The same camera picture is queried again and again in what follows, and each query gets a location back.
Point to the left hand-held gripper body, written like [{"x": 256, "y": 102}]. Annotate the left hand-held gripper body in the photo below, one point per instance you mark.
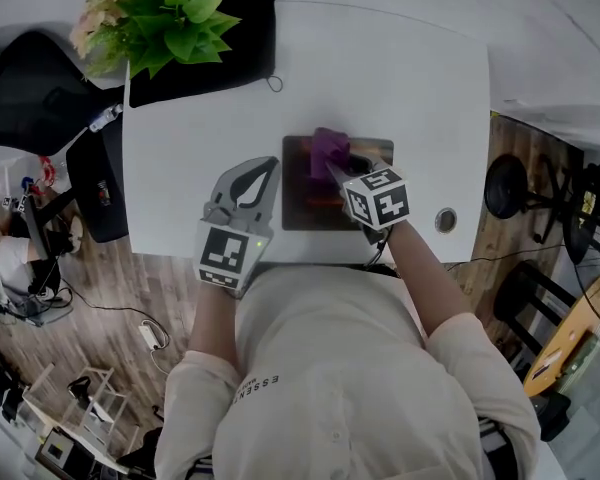
[{"x": 220, "y": 253}]

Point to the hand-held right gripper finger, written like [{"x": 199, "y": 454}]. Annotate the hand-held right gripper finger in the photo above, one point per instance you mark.
[
  {"x": 337, "y": 180},
  {"x": 377, "y": 164}
]

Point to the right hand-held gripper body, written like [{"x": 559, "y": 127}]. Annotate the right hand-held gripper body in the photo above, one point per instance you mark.
[{"x": 380, "y": 200}]

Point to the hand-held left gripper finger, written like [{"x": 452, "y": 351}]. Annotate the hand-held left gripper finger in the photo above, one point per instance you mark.
[
  {"x": 220, "y": 190},
  {"x": 267, "y": 208}
]

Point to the purple cloth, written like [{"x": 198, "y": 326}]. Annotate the purple cloth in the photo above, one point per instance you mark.
[{"x": 327, "y": 150}]

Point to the person's right forearm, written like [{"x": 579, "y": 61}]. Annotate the person's right forearm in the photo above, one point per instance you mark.
[{"x": 425, "y": 288}]

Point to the person's left forearm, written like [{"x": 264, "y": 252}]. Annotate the person's left forearm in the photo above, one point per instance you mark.
[{"x": 215, "y": 323}]

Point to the white power strip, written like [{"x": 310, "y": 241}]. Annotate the white power strip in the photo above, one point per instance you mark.
[{"x": 152, "y": 335}]

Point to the small dark card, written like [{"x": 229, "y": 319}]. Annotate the small dark card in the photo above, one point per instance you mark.
[{"x": 104, "y": 194}]

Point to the black floor fan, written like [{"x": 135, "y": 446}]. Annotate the black floor fan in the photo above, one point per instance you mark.
[{"x": 505, "y": 185}]

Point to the person's cream shirt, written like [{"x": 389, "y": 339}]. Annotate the person's cream shirt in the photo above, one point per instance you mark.
[{"x": 330, "y": 378}]

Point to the green plant in pink vase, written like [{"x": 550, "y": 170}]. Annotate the green plant in pink vase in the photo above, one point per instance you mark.
[{"x": 175, "y": 23}]

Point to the black mesh office chair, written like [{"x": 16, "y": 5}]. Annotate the black mesh office chair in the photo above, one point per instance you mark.
[{"x": 25, "y": 103}]

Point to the round wooden table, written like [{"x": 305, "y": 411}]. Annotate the round wooden table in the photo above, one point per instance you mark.
[{"x": 585, "y": 313}]

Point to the dark smartphone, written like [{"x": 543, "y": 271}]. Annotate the dark smartphone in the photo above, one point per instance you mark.
[{"x": 547, "y": 364}]

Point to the green bag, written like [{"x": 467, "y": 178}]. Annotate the green bag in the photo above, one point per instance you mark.
[{"x": 587, "y": 360}]

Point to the wooden stool frame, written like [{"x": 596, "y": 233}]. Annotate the wooden stool frame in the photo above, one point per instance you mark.
[{"x": 95, "y": 403}]

